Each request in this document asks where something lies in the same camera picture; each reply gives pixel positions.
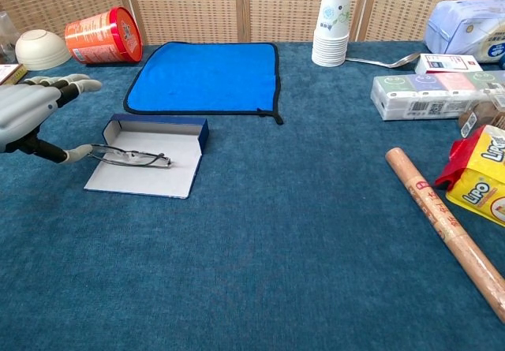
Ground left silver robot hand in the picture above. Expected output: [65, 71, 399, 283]
[0, 73, 103, 165]

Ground thin black eyeglasses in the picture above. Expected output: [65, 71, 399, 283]
[87, 143, 174, 169]

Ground blue eyeglass case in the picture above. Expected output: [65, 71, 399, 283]
[83, 113, 210, 200]

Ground small brown white box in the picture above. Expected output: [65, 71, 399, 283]
[0, 63, 29, 88]

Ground cream bowl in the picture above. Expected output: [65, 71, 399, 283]
[14, 29, 73, 72]

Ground orange tub red lid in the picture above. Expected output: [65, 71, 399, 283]
[64, 6, 144, 65]

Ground blue cloth black trim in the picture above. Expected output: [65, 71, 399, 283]
[123, 41, 285, 126]

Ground woven wooden folding screen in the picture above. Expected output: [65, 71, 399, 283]
[0, 0, 505, 47]

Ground teal table mat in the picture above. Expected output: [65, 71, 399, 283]
[0, 41, 505, 351]

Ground stack of white paper cups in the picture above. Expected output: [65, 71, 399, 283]
[311, 0, 352, 68]

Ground metal spoon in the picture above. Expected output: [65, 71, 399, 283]
[344, 51, 422, 69]

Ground pastel pocket tissue multipack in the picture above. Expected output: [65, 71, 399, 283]
[369, 70, 505, 121]

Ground small white red box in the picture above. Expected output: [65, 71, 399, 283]
[413, 53, 484, 75]

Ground wooden rolling pin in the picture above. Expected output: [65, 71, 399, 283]
[385, 147, 505, 324]

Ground pale blue tissue pack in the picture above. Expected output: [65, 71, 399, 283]
[423, 0, 505, 65]

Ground brown clear wrapped pack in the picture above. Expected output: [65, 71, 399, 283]
[457, 90, 505, 139]

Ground yellow red Lipo snack bag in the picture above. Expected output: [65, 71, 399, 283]
[435, 125, 505, 228]

